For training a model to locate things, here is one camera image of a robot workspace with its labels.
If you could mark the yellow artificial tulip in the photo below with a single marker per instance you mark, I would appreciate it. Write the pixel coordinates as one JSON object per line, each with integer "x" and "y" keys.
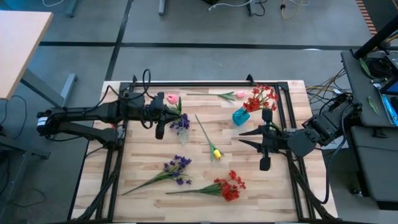
{"x": 217, "y": 154}

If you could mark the tablet with blue screen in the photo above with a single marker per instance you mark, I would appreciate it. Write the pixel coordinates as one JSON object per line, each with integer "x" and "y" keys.
{"x": 392, "y": 105}

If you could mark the blue textured glass vase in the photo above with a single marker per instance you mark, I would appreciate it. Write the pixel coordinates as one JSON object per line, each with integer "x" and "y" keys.
{"x": 240, "y": 117}

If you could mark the light wooden side table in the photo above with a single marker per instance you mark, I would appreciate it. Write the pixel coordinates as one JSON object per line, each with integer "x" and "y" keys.
{"x": 21, "y": 46}

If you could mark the red artificial flower bunch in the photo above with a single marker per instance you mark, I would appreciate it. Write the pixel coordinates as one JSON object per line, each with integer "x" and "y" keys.
{"x": 256, "y": 101}
{"x": 228, "y": 189}

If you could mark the black slanted pole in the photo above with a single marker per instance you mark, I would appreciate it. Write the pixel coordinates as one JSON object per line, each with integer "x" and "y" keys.
{"x": 376, "y": 39}

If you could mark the grey equipment cart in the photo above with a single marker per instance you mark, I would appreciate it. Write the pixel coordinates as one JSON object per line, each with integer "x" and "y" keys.
{"x": 367, "y": 155}

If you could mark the grey table leg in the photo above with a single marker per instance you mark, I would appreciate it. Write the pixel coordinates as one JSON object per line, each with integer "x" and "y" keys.
{"x": 252, "y": 7}
{"x": 161, "y": 7}
{"x": 72, "y": 7}

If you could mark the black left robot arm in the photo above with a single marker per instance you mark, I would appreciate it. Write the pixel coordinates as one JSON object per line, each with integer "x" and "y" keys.
{"x": 93, "y": 113}

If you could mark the loose green leaf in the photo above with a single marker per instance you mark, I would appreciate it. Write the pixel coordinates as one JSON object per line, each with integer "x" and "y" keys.
{"x": 364, "y": 66}
{"x": 373, "y": 105}

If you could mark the pink artificial tulip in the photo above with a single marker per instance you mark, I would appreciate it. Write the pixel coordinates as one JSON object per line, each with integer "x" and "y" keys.
{"x": 240, "y": 94}
{"x": 172, "y": 99}

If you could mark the clear glass vase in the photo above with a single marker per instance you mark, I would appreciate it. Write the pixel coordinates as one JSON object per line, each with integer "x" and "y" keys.
{"x": 183, "y": 137}

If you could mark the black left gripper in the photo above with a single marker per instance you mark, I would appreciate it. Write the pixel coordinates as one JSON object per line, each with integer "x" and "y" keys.
{"x": 155, "y": 109}

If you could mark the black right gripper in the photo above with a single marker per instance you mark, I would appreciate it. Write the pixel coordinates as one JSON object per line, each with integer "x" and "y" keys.
{"x": 276, "y": 140}

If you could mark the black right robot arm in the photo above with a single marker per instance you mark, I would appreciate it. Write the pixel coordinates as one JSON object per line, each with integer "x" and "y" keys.
{"x": 326, "y": 124}

